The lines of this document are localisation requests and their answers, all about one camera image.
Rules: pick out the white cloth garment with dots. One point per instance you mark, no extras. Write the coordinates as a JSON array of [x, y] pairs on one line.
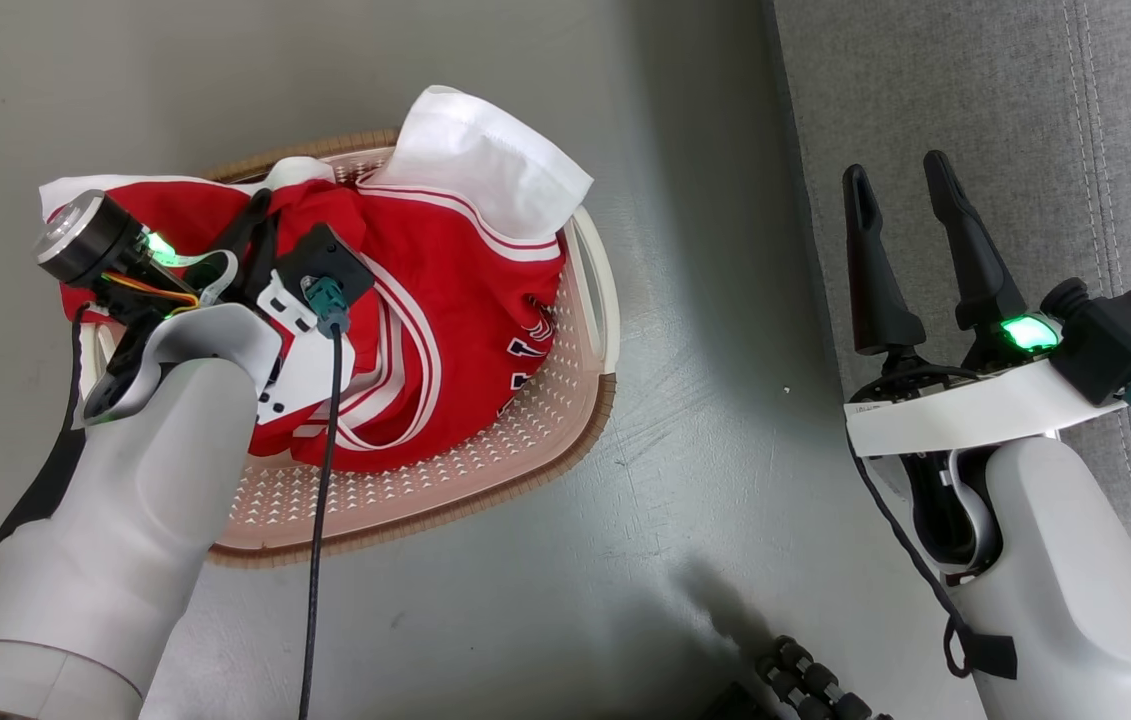
[[480, 160]]

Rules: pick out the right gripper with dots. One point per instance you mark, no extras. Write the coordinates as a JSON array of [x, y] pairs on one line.
[[965, 415]]

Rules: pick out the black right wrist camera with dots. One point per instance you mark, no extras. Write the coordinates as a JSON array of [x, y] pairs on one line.
[[1120, 340]]

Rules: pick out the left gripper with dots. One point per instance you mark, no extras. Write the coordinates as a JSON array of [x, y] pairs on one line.
[[85, 238]]

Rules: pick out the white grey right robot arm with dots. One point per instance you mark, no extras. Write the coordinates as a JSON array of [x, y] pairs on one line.
[[1065, 580]]

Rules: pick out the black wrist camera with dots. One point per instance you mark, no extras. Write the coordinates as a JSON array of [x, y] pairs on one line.
[[1120, 340], [325, 255]]

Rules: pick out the red white basketball jersey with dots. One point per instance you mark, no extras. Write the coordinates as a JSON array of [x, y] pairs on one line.
[[465, 300]]

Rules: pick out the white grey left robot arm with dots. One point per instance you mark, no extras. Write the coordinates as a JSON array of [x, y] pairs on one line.
[[125, 520]]

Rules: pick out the grey fabric sofa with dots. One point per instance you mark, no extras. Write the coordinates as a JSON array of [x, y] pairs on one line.
[[1025, 100]]

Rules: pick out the pink perforated laundry basket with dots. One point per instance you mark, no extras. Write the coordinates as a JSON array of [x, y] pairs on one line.
[[405, 500]]

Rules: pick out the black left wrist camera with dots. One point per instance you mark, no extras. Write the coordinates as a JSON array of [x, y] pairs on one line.
[[325, 255]]

